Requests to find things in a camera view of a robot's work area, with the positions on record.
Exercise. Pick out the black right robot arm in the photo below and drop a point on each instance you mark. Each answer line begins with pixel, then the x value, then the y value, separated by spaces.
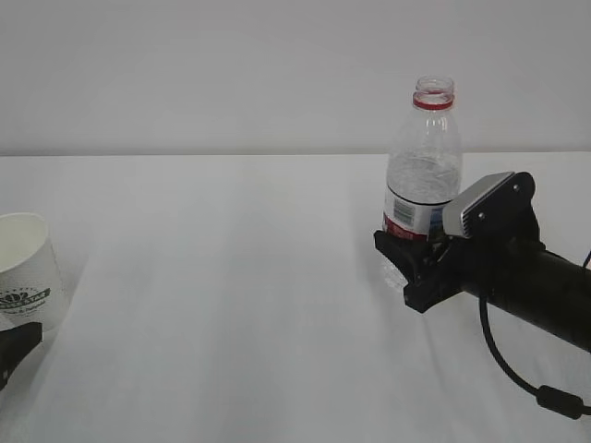
pixel 511 268

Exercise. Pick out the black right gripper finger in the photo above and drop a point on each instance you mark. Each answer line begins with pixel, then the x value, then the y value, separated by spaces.
pixel 407 256

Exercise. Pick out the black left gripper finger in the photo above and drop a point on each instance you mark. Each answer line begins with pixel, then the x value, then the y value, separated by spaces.
pixel 16 344

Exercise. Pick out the white paper cup green logo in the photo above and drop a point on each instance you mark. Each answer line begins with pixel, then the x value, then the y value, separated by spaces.
pixel 31 285

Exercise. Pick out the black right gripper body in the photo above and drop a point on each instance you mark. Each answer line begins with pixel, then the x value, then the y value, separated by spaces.
pixel 435 267

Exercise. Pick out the clear plastic water bottle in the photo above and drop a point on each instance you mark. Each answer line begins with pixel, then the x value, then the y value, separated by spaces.
pixel 425 163

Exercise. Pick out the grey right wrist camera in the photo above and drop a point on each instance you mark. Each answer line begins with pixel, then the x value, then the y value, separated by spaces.
pixel 489 205

